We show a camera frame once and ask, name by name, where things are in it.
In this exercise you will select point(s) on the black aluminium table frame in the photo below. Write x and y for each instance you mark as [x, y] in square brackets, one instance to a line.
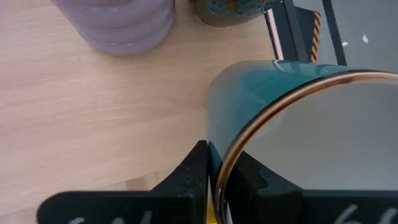
[289, 28]

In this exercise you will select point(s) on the teal mug white interior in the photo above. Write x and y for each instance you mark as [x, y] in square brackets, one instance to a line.
[236, 93]

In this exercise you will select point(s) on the black hazard-striped ramp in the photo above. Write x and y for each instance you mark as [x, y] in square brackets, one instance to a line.
[315, 37]

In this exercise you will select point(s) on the purple ribbed mug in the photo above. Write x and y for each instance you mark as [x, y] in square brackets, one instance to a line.
[118, 28]

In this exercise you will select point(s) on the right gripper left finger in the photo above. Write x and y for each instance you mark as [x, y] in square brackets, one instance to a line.
[186, 199]

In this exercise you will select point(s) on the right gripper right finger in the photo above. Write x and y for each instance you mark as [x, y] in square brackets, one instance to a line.
[280, 205]

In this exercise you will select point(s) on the dark speckled brown mug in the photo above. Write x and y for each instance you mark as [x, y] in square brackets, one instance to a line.
[224, 12]

